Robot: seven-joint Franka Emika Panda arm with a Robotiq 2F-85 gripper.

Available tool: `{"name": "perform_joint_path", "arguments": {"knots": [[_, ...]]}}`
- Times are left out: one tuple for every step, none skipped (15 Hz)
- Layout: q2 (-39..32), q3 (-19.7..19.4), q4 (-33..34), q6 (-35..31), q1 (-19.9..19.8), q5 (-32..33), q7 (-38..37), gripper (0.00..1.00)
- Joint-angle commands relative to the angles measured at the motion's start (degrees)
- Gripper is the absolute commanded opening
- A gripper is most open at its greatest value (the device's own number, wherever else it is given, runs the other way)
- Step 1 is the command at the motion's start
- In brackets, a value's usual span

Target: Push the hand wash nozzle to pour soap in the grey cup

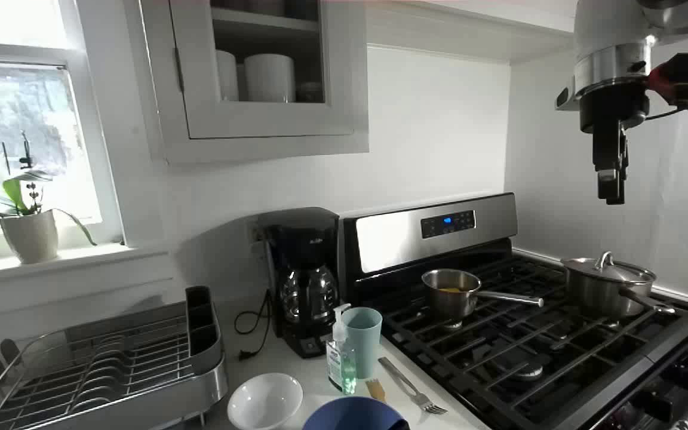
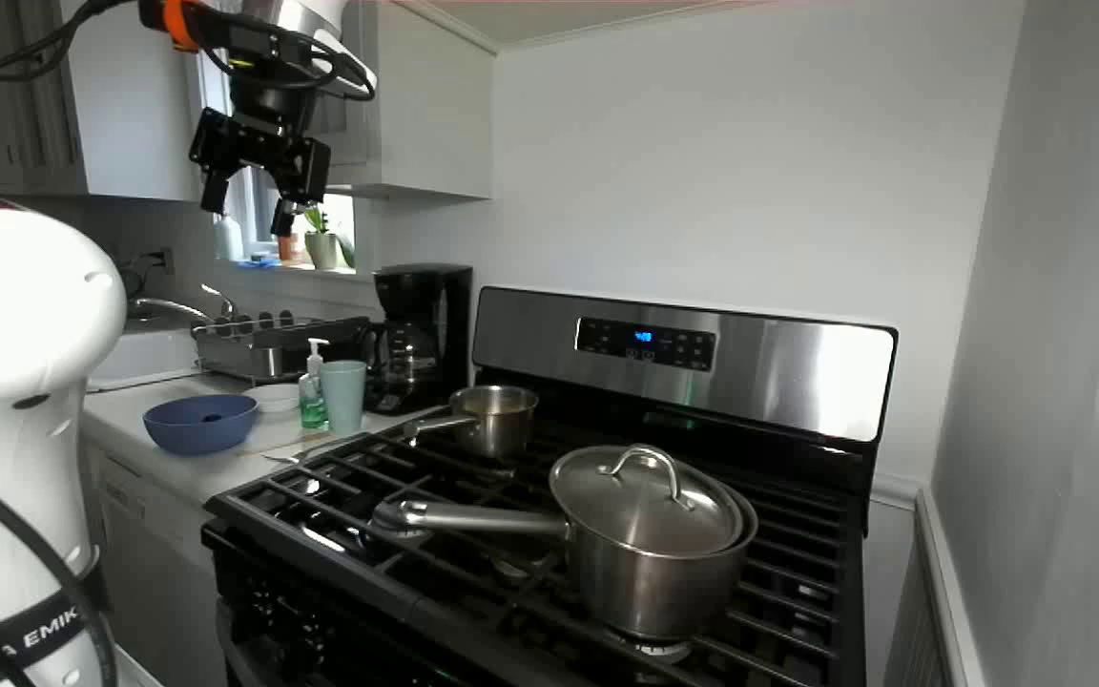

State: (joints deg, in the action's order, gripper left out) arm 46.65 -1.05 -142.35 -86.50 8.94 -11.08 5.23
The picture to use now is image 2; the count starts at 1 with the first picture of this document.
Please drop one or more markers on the grey glass-door cabinet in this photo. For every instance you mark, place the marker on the grey glass-door cabinet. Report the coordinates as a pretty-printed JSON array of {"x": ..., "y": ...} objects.
[{"x": 27, "y": 101}]

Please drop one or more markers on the kitchen window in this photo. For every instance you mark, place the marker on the kitchen window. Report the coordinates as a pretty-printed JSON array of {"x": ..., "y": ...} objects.
[{"x": 258, "y": 211}]

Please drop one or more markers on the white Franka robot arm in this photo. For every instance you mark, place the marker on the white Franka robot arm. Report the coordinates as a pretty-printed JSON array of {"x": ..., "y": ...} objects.
[{"x": 18, "y": 320}]

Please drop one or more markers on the green hand wash pump bottle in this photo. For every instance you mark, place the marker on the green hand wash pump bottle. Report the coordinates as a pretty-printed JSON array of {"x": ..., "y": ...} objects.
[{"x": 312, "y": 403}]

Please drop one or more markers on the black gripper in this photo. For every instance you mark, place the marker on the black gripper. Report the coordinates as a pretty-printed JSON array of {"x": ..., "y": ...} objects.
[{"x": 265, "y": 141}]

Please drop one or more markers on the chrome kitchen faucet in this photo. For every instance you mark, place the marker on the chrome kitchen faucet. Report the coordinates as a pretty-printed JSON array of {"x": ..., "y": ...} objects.
[{"x": 174, "y": 306}]

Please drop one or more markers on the potted green plant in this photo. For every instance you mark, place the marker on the potted green plant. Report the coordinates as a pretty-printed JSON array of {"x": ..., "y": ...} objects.
[{"x": 321, "y": 246}]

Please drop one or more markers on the wall power outlet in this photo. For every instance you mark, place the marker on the wall power outlet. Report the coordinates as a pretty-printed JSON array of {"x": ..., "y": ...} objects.
[{"x": 149, "y": 268}]

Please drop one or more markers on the steel dish rack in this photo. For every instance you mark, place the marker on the steel dish rack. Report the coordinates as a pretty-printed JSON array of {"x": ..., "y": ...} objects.
[{"x": 270, "y": 347}]

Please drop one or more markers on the small steel saucepan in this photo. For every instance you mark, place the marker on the small steel saucepan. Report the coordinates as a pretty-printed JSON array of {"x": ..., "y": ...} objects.
[{"x": 499, "y": 423}]

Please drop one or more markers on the grey-teal plastic cup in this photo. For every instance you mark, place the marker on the grey-teal plastic cup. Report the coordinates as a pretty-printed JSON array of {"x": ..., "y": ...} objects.
[{"x": 346, "y": 394}]

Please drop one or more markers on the black coffee maker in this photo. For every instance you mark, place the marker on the black coffee maker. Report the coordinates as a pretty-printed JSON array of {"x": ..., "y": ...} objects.
[{"x": 427, "y": 330}]

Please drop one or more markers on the blue bowl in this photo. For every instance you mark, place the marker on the blue bowl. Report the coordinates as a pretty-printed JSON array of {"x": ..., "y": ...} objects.
[{"x": 198, "y": 424}]

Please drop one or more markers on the large steel pot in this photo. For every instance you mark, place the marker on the large steel pot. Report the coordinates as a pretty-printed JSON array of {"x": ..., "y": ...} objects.
[{"x": 667, "y": 586}]

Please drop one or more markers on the white wall cabinet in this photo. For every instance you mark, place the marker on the white wall cabinet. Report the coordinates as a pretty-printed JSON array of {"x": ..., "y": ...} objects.
[{"x": 427, "y": 101}]

